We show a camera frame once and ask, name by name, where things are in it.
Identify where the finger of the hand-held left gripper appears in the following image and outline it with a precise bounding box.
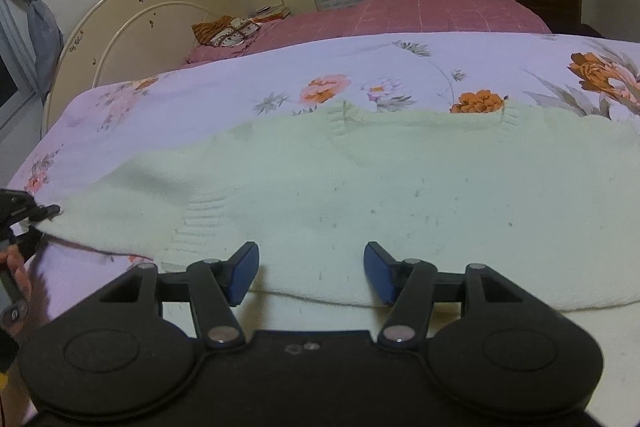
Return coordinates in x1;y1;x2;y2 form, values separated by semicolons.
7;227;48;261
0;188;62;226

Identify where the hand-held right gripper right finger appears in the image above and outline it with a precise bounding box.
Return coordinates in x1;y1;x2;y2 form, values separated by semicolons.
364;241;531;350

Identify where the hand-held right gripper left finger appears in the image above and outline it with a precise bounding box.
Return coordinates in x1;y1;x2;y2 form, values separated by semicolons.
100;241;261;350

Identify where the white towel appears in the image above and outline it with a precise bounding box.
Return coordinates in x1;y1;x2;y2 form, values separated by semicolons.
37;99;640;313

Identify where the person's left hand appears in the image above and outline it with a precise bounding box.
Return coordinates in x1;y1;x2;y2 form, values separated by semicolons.
0;246;34;336

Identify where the window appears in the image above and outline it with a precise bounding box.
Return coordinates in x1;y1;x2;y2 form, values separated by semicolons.
0;0;38;130

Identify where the floral printed blanket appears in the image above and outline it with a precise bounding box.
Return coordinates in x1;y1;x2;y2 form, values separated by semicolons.
7;32;640;323

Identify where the cream curved headboard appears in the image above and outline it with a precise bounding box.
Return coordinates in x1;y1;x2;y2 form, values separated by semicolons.
42;0;251;130

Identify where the blue grey curtain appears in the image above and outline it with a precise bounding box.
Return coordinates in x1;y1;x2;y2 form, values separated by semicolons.
0;0;64;94

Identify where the orange patterned pillow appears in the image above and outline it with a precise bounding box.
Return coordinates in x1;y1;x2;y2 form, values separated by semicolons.
191;14;263;48

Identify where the pink checked bed sheet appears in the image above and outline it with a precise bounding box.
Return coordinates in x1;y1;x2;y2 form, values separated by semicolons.
185;0;553;68

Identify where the book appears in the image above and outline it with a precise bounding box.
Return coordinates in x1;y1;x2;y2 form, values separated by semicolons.
248;5;292;22

